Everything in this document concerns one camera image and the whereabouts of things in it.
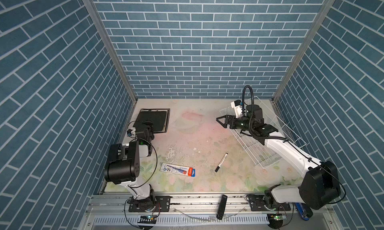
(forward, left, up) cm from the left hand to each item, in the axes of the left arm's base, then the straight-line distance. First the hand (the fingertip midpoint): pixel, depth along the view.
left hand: (152, 120), depth 94 cm
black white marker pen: (-24, -43, -9) cm, 50 cm away
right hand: (-9, -41, +14) cm, 44 cm away
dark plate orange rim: (+6, -3, -4) cm, 8 cm away
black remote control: (-47, -41, -9) cm, 63 cm away
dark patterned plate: (+6, -3, -4) cm, 8 cm away
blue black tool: (-49, -79, -8) cm, 93 cm away
